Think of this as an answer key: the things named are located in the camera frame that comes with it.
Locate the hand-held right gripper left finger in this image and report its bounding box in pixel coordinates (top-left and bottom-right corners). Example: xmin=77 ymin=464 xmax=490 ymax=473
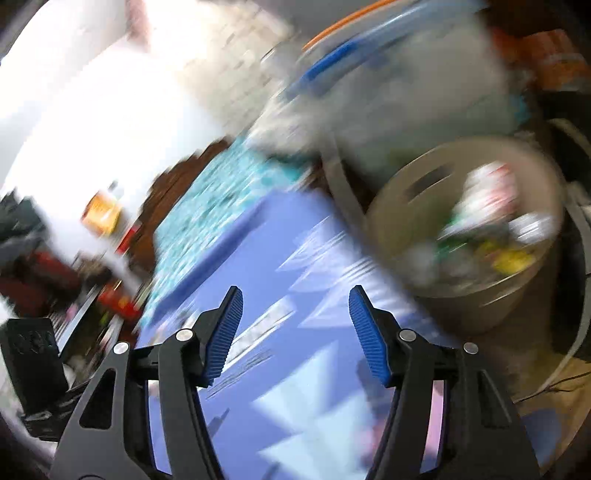
xmin=48 ymin=285 xmax=245 ymax=480

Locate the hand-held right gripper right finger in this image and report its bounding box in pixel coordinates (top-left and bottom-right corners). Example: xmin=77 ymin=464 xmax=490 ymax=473
xmin=348 ymin=285 xmax=542 ymax=480

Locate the beige plastic wastebasket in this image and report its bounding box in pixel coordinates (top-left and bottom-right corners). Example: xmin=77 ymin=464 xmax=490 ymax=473
xmin=365 ymin=137 xmax=566 ymax=335

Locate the blue printed cloth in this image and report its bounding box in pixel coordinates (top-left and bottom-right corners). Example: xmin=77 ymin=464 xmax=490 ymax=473
xmin=136 ymin=189 xmax=462 ymax=480

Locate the teal patterned bedsheet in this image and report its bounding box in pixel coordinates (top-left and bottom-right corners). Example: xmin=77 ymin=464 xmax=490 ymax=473
xmin=150 ymin=138 xmax=315 ymax=319

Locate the red box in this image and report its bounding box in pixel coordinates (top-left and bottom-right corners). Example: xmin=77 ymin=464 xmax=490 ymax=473
xmin=99 ymin=281 xmax=144 ymax=320

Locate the carved wooden headboard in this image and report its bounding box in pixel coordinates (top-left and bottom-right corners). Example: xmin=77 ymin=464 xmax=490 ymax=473
xmin=117 ymin=136 xmax=232 ymax=273

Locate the yellow red paper bag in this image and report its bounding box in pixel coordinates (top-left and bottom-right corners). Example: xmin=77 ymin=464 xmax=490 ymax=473
xmin=81 ymin=189 xmax=125 ymax=238

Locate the pink white paper cup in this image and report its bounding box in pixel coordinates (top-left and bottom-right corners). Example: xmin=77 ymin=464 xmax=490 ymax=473
xmin=455 ymin=161 xmax=525 ymax=222

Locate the beige leaf print curtain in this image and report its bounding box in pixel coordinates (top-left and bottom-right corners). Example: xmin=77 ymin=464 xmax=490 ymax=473
xmin=185 ymin=0 xmax=296 ymax=139

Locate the large orange bag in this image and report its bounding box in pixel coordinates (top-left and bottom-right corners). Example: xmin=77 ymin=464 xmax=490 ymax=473
xmin=494 ymin=28 xmax=589 ymax=93

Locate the red wall calendar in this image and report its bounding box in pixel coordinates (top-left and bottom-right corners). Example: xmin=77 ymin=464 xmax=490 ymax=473
xmin=115 ymin=224 xmax=141 ymax=257

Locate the clear storage box blue handle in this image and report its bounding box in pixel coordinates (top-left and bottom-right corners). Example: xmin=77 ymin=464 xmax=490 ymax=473
xmin=249 ymin=28 xmax=527 ymax=181

